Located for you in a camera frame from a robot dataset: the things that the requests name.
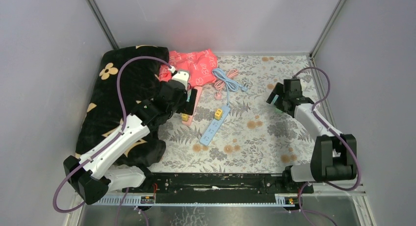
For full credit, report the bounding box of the yellow USB charger plug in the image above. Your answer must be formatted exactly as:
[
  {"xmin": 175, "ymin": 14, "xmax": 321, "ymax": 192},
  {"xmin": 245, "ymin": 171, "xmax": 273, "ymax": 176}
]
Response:
[{"xmin": 181, "ymin": 113, "xmax": 189, "ymax": 122}]

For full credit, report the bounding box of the pink power strip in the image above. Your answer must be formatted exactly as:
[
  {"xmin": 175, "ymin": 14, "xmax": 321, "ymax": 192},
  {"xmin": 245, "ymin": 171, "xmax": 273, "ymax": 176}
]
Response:
[{"xmin": 182, "ymin": 86, "xmax": 203, "ymax": 126}]

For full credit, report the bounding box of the light blue power strip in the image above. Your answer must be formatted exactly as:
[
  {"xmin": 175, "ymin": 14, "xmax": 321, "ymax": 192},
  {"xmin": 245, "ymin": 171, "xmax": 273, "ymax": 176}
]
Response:
[{"xmin": 199, "ymin": 105, "xmax": 231, "ymax": 146}]

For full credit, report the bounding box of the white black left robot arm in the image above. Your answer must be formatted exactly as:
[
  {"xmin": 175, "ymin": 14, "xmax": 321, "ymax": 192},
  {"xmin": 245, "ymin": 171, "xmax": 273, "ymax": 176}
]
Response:
[{"xmin": 63, "ymin": 79, "xmax": 197, "ymax": 204}]

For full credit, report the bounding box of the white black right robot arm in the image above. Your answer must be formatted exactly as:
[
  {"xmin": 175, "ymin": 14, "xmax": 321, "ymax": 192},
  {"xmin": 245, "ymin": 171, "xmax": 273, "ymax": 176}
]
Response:
[{"xmin": 266, "ymin": 78, "xmax": 357, "ymax": 193}]

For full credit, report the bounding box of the teal charger plug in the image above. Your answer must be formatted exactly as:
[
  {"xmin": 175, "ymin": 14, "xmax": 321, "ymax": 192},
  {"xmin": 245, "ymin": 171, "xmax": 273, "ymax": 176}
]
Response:
[{"xmin": 273, "ymin": 95, "xmax": 279, "ymax": 107}]

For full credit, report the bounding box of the pink patterned cloth bag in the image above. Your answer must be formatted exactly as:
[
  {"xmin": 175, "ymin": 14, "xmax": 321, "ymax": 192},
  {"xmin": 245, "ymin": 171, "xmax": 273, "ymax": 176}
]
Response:
[{"xmin": 169, "ymin": 49, "xmax": 218, "ymax": 87}]

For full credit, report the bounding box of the black floral plush blanket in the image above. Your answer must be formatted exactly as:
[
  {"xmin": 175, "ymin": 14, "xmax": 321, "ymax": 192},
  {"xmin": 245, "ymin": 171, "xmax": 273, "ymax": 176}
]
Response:
[{"xmin": 75, "ymin": 45, "xmax": 169, "ymax": 157}]

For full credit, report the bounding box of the floral patterned table mat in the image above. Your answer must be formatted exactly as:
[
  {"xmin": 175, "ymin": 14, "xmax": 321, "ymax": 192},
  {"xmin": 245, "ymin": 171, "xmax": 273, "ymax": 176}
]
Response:
[{"xmin": 150, "ymin": 55, "xmax": 322, "ymax": 173}]

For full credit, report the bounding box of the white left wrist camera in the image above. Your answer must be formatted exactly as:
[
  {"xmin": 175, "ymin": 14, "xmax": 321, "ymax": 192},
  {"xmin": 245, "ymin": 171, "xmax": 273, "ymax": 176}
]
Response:
[{"xmin": 169, "ymin": 66, "xmax": 190, "ymax": 89}]

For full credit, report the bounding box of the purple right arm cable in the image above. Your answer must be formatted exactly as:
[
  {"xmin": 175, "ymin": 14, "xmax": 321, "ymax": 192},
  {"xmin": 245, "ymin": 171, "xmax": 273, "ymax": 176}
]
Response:
[{"xmin": 292, "ymin": 67, "xmax": 362, "ymax": 226}]

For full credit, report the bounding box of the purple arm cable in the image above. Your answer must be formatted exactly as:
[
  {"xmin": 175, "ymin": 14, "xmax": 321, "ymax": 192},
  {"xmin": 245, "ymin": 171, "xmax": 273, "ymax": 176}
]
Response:
[
  {"xmin": 292, "ymin": 67, "xmax": 362, "ymax": 226},
  {"xmin": 52, "ymin": 56, "xmax": 176, "ymax": 226}
]

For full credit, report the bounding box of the pink power strip cable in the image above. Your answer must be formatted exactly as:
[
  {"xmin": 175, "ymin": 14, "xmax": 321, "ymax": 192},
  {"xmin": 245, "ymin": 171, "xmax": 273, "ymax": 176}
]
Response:
[{"xmin": 212, "ymin": 68, "xmax": 239, "ymax": 101}]

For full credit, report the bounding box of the light blue power cable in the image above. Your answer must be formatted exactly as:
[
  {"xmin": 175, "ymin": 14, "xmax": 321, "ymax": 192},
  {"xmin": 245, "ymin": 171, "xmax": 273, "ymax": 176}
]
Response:
[{"xmin": 211, "ymin": 68, "xmax": 249, "ymax": 107}]

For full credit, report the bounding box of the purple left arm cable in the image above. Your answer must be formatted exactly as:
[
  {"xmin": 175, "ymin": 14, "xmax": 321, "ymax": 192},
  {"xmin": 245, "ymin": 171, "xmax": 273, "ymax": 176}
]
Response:
[{"xmin": 52, "ymin": 56, "xmax": 176, "ymax": 226}]

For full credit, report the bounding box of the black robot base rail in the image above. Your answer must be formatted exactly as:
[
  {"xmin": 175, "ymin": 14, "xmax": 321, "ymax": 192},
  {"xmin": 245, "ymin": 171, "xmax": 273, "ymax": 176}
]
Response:
[{"xmin": 129, "ymin": 173, "xmax": 304, "ymax": 194}]

